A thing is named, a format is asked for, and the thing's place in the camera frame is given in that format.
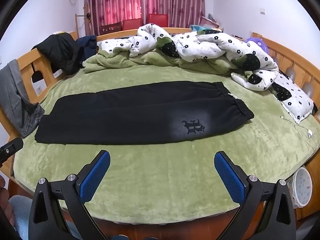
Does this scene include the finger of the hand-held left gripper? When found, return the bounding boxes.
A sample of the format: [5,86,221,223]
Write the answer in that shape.
[0,137,24,167]

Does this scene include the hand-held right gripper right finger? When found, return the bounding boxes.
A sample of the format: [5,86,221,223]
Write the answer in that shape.
[214,151,297,240]

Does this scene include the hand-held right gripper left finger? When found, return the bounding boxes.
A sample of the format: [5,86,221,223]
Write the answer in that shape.
[28,150,112,240]

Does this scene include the black pants with emblem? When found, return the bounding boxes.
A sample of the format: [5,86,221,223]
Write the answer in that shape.
[34,81,255,145]

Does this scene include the person's left hand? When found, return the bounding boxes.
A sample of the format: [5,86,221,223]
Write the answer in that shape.
[0,175,15,228]

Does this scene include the grey jeans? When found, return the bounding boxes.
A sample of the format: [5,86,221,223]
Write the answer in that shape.
[0,59,45,138]

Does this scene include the light blue fluffy cloth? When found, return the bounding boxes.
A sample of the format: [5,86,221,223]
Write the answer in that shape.
[9,194,33,240]

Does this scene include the white floral trash bin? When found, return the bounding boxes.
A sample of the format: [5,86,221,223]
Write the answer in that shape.
[286,166,313,209]

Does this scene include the white floral pillow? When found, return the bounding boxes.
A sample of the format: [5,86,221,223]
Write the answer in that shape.
[271,74,315,122]

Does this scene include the black jacket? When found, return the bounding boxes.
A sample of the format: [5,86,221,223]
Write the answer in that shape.
[31,33,82,73]

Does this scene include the green fleece blanket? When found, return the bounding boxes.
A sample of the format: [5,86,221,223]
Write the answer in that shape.
[82,47,250,77]

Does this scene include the navy garment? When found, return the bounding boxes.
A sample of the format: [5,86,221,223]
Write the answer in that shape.
[76,35,98,64]

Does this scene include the white floral duvet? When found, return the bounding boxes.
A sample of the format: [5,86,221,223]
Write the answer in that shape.
[97,23,280,91]

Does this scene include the purple plush toy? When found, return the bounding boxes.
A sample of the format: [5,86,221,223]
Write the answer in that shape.
[244,37,268,52]

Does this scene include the brown wooden chair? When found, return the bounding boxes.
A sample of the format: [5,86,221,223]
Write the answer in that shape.
[101,22,123,36]

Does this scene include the wooden coat rack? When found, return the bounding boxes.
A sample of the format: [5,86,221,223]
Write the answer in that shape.
[74,4,92,38]

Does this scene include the red floral curtain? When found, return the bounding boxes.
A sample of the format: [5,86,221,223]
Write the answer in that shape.
[140,0,206,29]
[84,0,143,36]

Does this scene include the white charging cable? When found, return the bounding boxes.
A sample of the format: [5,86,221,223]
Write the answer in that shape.
[280,115,320,151]

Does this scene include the wooden bed frame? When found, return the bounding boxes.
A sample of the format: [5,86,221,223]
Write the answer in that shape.
[0,27,320,240]

